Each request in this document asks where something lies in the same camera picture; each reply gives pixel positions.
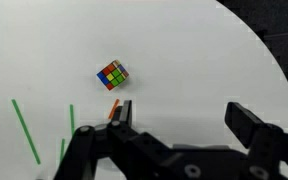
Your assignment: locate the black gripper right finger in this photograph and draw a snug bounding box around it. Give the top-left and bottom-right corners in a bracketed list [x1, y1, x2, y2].
[224, 101, 288, 180]

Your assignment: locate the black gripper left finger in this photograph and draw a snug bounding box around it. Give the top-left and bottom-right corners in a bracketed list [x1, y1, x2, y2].
[53, 99, 172, 180]

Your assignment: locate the orange thin stick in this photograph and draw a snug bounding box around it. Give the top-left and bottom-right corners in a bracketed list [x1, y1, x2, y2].
[107, 98, 121, 120]

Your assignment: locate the multicoloured Rubik's cube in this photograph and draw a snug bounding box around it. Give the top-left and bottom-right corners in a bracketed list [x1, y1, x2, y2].
[96, 59, 130, 92]

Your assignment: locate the green thin stick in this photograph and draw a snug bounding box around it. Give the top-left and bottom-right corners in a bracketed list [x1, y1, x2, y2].
[59, 138, 66, 165]
[69, 103, 76, 136]
[11, 98, 42, 166]

